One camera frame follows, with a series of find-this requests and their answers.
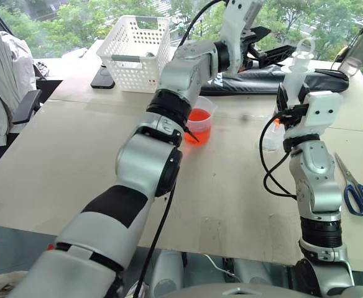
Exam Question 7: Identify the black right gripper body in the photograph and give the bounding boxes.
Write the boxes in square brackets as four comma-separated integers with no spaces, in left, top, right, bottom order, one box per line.
[273,102,310,127]

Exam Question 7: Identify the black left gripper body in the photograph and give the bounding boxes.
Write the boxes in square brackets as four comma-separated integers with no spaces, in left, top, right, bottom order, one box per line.
[239,27,267,71]

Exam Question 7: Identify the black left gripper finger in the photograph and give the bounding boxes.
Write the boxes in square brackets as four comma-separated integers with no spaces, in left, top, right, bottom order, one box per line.
[250,26,273,40]
[257,45,296,68]

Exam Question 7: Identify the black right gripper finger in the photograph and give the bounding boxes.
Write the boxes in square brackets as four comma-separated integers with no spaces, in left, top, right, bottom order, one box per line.
[297,83,311,106]
[276,83,290,112]

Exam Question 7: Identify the plastic cup with red liquid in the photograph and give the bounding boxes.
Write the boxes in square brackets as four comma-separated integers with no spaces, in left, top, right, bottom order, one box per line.
[183,95,219,147]

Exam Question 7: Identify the long black bag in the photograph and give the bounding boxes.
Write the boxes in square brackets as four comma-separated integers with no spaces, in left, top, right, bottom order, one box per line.
[199,66,351,97]

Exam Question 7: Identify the white perforated plastic basket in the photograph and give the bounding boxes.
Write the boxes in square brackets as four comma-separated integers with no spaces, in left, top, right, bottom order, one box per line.
[96,14,172,94]

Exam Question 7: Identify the black smartphone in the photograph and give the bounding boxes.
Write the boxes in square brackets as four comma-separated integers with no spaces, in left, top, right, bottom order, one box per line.
[90,66,116,91]

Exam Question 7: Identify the grey robot torso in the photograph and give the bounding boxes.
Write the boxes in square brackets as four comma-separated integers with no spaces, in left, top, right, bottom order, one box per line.
[165,282,363,298]

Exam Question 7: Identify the black office chair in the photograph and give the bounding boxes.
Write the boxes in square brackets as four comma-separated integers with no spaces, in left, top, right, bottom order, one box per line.
[11,89,43,125]

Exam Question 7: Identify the grey jacket on chair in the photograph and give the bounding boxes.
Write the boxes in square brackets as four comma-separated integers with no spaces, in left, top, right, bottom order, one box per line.
[0,29,38,148]

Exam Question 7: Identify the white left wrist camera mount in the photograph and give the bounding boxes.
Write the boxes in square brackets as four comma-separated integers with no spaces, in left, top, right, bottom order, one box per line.
[221,0,264,76]

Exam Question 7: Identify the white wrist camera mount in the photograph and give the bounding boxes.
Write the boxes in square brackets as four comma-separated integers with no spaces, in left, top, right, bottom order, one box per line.
[281,91,344,139]
[221,0,264,76]

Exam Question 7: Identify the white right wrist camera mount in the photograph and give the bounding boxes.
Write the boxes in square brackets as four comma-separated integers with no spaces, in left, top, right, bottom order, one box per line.
[281,91,344,139]

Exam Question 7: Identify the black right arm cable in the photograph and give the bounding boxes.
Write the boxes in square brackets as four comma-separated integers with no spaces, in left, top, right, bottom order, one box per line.
[260,114,298,199]

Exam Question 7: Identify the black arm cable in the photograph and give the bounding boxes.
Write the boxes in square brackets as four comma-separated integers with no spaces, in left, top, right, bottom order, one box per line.
[132,0,224,298]
[260,114,298,199]

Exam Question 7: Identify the blue handled scissors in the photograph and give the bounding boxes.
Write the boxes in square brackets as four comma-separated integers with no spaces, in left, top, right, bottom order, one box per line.
[334,151,363,217]

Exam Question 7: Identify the white cable under table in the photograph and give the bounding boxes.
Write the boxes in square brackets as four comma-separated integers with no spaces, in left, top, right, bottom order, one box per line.
[203,253,242,281]

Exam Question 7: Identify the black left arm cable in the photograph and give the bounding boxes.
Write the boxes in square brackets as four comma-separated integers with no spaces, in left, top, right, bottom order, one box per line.
[132,0,224,298]

